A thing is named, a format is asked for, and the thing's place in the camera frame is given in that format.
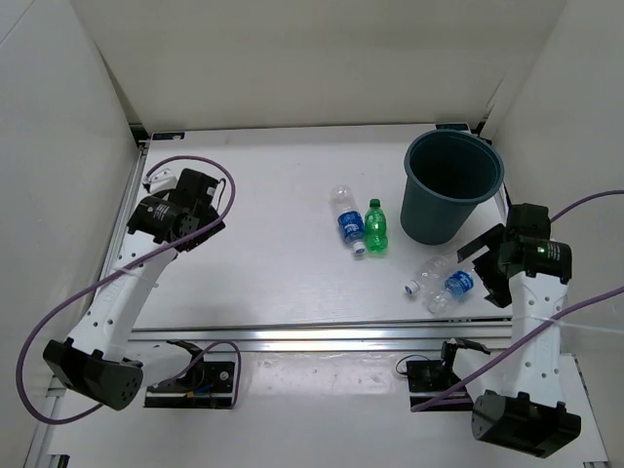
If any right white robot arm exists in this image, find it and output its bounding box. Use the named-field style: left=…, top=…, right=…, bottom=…
left=438, top=222, right=581, bottom=458

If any clear bottle blue label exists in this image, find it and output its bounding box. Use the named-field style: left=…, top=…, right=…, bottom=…
left=424, top=266, right=476, bottom=315
left=330, top=185, right=366, bottom=256

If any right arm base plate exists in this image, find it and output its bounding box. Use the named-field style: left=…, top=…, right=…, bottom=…
left=395, top=338, right=491, bottom=407

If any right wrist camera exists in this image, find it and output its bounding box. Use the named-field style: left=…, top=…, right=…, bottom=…
left=504, top=204, right=551, bottom=242

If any green plastic bottle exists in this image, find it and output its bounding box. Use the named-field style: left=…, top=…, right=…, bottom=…
left=365, top=198, right=388, bottom=256

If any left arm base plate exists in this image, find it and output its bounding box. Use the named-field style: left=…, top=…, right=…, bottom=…
left=143, top=339, right=243, bottom=410

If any dark teal plastic bin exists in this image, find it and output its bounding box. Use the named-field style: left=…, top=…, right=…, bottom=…
left=400, top=129, right=505, bottom=246

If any aluminium front rail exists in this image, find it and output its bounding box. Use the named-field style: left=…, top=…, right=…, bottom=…
left=131, top=317, right=511, bottom=353

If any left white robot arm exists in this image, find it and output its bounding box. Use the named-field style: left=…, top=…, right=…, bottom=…
left=43, top=189, right=225, bottom=410

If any clear unlabeled plastic bottle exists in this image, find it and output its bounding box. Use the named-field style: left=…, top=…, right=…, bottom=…
left=404, top=253, right=457, bottom=296

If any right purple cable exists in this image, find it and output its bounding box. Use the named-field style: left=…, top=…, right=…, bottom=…
left=410, top=190, right=624, bottom=413

